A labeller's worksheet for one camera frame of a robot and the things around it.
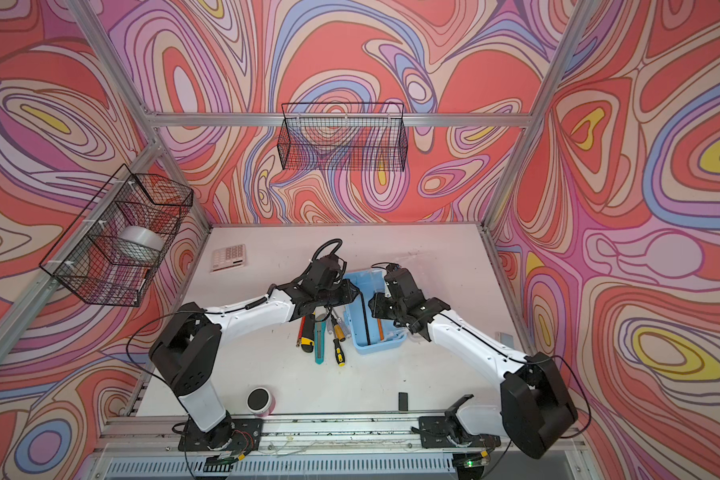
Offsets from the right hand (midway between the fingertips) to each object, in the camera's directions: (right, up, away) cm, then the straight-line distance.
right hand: (375, 309), depth 84 cm
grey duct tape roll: (-57, +18, -15) cm, 61 cm away
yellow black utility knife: (-20, -9, +4) cm, 23 cm away
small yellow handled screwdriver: (-11, -8, +6) cm, 15 cm away
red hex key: (-23, -7, +7) cm, 25 cm away
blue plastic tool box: (+3, -9, +6) cm, 11 cm away
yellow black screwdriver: (-11, -10, +4) cm, 16 cm away
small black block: (+7, -23, -6) cm, 25 cm away
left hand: (-4, +6, +2) cm, 7 cm away
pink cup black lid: (-29, -21, -10) cm, 38 cm away
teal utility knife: (-17, -10, +4) cm, 20 cm away
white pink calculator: (-54, +14, +23) cm, 61 cm away
